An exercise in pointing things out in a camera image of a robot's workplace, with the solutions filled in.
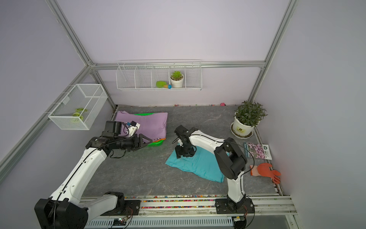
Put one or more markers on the green item in side basket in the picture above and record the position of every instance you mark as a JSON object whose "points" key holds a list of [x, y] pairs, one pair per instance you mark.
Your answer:
{"points": [[78, 115]]}

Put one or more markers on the purple pants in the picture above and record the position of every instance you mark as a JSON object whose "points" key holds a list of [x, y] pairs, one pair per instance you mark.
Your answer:
{"points": [[152, 126]]}

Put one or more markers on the green plastic basket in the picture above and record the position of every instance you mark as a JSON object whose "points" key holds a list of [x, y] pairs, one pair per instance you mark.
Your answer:
{"points": [[156, 143]]}

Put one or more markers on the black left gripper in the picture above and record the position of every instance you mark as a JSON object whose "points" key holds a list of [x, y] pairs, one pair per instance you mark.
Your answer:
{"points": [[140, 144]]}

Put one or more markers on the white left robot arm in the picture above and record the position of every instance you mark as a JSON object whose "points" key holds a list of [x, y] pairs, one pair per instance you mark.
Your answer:
{"points": [[63, 209]]}

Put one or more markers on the white plant pot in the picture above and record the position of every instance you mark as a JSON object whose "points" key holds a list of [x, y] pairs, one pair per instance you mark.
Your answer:
{"points": [[241, 129]]}

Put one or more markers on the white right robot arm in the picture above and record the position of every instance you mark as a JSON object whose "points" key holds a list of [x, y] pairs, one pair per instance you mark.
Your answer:
{"points": [[230, 158]]}

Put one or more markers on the flower cover booklet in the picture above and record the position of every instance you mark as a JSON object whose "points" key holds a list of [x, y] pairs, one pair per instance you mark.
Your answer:
{"points": [[259, 151]]}

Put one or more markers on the white wire side basket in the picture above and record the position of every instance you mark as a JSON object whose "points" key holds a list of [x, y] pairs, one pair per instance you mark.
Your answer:
{"points": [[89, 96]]}

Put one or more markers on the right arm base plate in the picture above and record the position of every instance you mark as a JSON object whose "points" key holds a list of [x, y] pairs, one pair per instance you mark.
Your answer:
{"points": [[227, 206]]}

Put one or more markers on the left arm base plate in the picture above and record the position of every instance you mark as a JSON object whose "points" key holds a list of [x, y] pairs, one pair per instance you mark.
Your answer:
{"points": [[130, 208]]}

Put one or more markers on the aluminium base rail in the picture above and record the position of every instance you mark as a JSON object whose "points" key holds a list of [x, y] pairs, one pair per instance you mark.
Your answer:
{"points": [[195, 210]]}

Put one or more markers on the white pot saucer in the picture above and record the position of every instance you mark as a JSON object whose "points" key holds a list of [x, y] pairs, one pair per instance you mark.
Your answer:
{"points": [[240, 136]]}

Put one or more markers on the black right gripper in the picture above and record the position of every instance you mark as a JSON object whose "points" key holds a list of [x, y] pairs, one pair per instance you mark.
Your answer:
{"points": [[178, 151]]}

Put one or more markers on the red hand-shaped toy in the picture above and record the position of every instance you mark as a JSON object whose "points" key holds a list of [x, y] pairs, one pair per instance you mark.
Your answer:
{"points": [[264, 170]]}

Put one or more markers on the green toy on shelf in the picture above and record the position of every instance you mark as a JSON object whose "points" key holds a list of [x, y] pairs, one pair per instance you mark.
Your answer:
{"points": [[163, 84]]}

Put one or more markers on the teal pants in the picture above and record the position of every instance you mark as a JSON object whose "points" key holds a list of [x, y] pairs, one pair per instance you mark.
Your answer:
{"points": [[202, 164]]}

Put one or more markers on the green leafy plant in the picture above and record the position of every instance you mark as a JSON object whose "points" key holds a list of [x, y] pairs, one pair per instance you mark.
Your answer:
{"points": [[250, 114]]}

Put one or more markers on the small potted succulent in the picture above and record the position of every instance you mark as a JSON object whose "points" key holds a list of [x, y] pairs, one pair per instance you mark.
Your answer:
{"points": [[177, 79]]}

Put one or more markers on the white wire wall shelf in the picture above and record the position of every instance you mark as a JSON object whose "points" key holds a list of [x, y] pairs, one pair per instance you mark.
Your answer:
{"points": [[143, 74]]}

